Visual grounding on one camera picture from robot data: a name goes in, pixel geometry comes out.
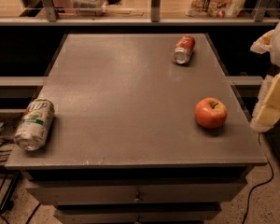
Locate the green white 7up can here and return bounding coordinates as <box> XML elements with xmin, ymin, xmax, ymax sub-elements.
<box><xmin>13</xmin><ymin>99</ymin><xmax>55</xmax><ymax>151</ymax></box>

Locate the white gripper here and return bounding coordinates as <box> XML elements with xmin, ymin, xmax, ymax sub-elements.
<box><xmin>250</xmin><ymin>22</ymin><xmax>280</xmax><ymax>133</ymax></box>

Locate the red apple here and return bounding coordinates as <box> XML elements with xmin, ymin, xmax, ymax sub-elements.
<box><xmin>194</xmin><ymin>97</ymin><xmax>228</xmax><ymax>129</ymax></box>

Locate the clear plastic container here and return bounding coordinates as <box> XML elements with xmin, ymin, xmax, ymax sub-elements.
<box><xmin>70</xmin><ymin>0</ymin><xmax>106</xmax><ymax>17</ymax></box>

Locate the black cable right floor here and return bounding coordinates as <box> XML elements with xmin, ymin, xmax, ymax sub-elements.
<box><xmin>241</xmin><ymin>133</ymin><xmax>275</xmax><ymax>224</ymax></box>

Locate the grey table drawer unit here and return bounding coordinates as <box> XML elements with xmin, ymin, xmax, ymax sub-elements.
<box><xmin>7</xmin><ymin>34</ymin><xmax>267</xmax><ymax>224</ymax></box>

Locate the black cables left floor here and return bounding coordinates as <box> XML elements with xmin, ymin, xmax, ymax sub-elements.
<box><xmin>0</xmin><ymin>114</ymin><xmax>22</xmax><ymax>224</ymax></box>

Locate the colourful snack bag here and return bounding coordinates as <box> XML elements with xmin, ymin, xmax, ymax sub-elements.
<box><xmin>186</xmin><ymin>0</ymin><xmax>245</xmax><ymax>18</ymax></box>

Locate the metal shelf rail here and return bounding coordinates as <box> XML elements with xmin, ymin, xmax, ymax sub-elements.
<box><xmin>0</xmin><ymin>0</ymin><xmax>280</xmax><ymax>26</ymax></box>

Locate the red coke can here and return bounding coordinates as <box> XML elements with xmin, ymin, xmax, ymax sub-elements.
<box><xmin>172</xmin><ymin>35</ymin><xmax>195</xmax><ymax>64</ymax></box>

